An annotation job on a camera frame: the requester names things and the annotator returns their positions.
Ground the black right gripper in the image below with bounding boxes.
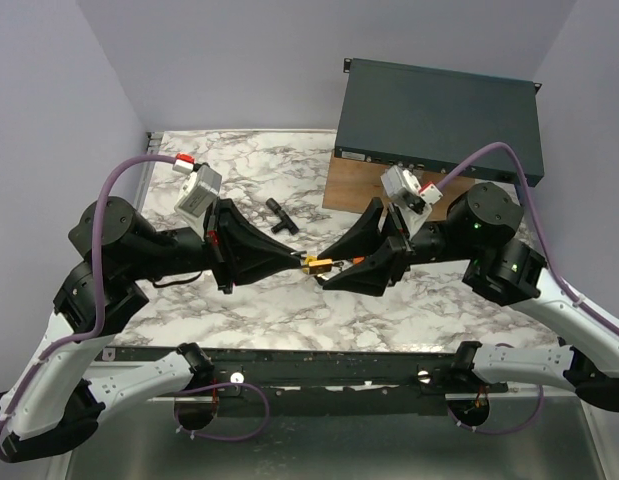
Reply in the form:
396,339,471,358
315,197,478,296

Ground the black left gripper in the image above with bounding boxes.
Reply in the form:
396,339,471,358
128,195,305,292

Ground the small brass padlock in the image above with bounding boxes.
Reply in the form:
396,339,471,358
311,259,334,275

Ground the yellow padlock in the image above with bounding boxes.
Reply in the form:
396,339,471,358
301,256,317,275

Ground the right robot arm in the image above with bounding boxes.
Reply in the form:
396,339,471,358
318,182,619,412

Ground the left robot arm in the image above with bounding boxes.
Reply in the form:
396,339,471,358
0,196,301,463

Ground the wooden board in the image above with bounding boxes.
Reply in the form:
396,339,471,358
322,155,476,221

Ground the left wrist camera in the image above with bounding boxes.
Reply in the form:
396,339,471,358
173,153,222,238

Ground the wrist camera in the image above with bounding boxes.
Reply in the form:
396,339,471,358
380,166,443,239
173,153,222,238

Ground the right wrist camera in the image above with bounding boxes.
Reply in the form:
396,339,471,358
380,166,443,239

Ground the dark teal network switch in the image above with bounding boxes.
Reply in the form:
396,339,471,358
334,58,545,187

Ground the aluminium side rail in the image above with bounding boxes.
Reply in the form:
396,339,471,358
130,131,164,211

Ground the black table edge rail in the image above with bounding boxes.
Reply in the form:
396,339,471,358
80,343,507,420

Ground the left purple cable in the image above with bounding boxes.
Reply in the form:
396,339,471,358
0,153,271,461

